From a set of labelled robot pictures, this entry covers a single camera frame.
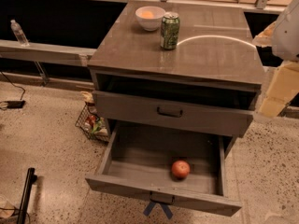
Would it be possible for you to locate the red apple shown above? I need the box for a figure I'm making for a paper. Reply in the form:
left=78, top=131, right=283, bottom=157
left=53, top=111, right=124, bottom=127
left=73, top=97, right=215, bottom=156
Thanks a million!
left=171, top=160, right=190, bottom=179

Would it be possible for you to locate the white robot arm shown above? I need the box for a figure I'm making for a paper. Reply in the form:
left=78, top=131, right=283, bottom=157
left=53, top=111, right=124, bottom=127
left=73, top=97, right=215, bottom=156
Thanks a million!
left=271, top=0, right=299, bottom=62

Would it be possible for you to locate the grey top drawer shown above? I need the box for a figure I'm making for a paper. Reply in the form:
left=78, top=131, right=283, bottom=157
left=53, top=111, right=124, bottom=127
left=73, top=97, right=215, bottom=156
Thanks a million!
left=93, top=91, right=253, bottom=137

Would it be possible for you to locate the open grey middle drawer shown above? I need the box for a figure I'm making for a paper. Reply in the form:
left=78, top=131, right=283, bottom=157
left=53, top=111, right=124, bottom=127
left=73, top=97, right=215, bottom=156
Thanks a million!
left=86, top=121, right=241, bottom=217

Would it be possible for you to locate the grey wooden drawer cabinet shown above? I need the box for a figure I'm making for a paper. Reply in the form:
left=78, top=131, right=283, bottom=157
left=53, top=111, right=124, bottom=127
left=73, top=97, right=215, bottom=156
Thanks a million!
left=89, top=2, right=264, bottom=149

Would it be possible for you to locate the green soda can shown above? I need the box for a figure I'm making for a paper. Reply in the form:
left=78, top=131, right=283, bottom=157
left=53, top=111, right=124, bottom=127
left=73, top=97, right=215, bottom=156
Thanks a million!
left=160, top=12, right=180, bottom=50

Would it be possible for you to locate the white bowl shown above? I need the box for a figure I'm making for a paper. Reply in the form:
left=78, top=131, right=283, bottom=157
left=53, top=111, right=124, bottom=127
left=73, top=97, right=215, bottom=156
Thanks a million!
left=135, top=6, right=165, bottom=31

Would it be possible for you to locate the orange fruit in bowl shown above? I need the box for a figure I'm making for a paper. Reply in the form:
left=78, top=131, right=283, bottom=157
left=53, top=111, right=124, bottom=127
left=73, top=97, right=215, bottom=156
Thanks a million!
left=140, top=11, right=154, bottom=19

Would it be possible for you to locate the blue tape cross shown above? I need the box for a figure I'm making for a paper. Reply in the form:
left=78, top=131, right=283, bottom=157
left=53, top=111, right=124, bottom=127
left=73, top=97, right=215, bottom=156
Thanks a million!
left=143, top=202, right=173, bottom=219

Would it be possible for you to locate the black stand bar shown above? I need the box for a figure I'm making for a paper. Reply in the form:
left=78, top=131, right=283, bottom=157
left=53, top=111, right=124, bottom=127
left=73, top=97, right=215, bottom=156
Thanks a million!
left=17, top=168, right=37, bottom=224

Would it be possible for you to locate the clear plastic water bottle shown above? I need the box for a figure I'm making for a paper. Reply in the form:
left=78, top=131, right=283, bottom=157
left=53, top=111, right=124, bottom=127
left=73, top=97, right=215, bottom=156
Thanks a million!
left=10, top=20, right=29, bottom=47

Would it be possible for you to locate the black wire basket with items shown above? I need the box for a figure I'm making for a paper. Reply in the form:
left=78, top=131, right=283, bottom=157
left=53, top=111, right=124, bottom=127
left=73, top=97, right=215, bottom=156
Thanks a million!
left=75, top=91, right=109, bottom=142

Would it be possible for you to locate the black power adapter with cable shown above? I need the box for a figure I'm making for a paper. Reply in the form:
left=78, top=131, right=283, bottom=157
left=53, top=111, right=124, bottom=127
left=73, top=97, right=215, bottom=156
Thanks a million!
left=0, top=72, right=27, bottom=110

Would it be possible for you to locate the grey metal rail shelf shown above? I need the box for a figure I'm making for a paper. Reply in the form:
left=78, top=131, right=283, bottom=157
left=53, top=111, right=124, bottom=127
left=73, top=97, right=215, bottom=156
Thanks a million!
left=0, top=40, right=96, bottom=66

